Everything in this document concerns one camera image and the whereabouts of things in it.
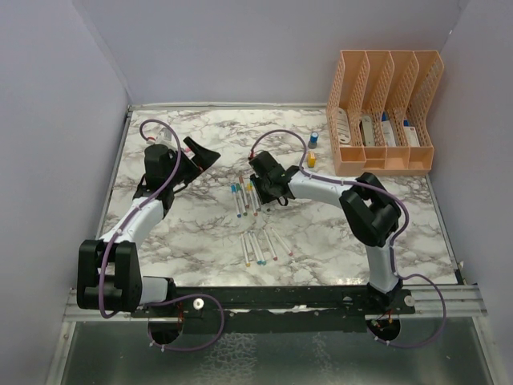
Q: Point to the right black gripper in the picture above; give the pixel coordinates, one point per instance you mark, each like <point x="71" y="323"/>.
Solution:
<point x="264" y="199"/>

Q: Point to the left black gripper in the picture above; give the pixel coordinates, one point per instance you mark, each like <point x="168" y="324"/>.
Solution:
<point x="202" y="160"/>

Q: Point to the green cap marker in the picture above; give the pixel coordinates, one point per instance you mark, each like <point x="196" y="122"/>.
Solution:
<point x="245" y="250"/>
<point x="241" y="200"/>

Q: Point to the brown cap marker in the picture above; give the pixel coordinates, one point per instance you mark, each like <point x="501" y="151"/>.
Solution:
<point x="243" y="192"/>

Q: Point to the magenta cap marker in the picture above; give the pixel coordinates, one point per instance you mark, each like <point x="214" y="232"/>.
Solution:
<point x="270" y="245"/>

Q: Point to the pink cap marker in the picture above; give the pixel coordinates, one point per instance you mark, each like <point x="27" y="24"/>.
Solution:
<point x="282" y="242"/>

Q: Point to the light blue cap marker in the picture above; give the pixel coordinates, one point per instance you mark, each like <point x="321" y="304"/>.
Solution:
<point x="257" y="249"/>

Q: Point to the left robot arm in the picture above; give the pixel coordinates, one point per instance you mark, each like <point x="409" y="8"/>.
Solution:
<point x="109" y="277"/>

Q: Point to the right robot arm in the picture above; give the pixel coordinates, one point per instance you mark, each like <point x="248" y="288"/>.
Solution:
<point x="370" y="211"/>

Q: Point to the blue cap left marker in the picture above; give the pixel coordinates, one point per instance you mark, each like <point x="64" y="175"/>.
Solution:
<point x="235" y="198"/>

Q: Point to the yellow grey square stamp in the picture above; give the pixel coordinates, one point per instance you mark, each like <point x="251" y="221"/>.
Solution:
<point x="311" y="159"/>

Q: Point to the blue grey round stamp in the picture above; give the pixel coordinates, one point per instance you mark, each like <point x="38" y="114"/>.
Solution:
<point x="313" y="140"/>

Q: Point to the peach plastic file organizer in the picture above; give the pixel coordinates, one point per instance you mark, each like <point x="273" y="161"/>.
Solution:
<point x="388" y="86"/>

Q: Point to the white box in organizer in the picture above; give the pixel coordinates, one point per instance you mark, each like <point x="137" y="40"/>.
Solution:
<point x="411" y="134"/>

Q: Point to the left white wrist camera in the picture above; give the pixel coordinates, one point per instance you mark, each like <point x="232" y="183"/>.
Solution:
<point x="164" y="137"/>

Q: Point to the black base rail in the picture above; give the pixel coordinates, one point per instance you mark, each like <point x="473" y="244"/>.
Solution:
<point x="275" y="309"/>

